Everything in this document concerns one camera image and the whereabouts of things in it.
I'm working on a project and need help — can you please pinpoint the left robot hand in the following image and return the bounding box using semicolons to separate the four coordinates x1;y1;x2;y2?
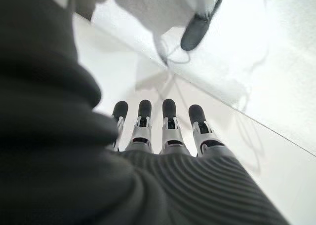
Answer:
0;0;291;225

